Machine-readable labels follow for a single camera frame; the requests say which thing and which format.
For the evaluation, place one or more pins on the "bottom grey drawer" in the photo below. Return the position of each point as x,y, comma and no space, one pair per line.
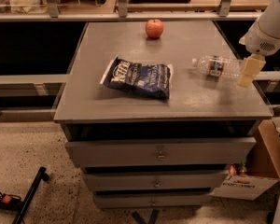
150,200

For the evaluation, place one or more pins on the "cardboard box with label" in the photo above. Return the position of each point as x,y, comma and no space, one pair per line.
259,172

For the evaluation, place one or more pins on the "grey drawer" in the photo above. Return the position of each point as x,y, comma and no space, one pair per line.
124,153
154,180
150,200

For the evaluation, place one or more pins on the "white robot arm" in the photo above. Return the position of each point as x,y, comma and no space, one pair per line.
273,9

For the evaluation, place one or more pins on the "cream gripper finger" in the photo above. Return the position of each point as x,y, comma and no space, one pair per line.
252,66

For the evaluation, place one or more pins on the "metal shelf rail frame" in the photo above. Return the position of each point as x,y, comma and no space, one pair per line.
127,10

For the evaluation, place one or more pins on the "clear plastic water bottle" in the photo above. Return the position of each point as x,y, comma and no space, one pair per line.
217,66

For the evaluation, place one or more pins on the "blue chip bag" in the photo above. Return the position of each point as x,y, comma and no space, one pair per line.
151,80

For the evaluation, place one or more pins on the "middle grey drawer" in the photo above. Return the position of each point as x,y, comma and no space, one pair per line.
154,180

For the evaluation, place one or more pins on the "top grey drawer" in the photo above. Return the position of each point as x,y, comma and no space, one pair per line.
124,153

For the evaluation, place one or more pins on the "red apple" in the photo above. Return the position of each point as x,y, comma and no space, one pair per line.
154,28

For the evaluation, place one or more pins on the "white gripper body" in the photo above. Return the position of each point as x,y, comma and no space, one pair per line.
259,41

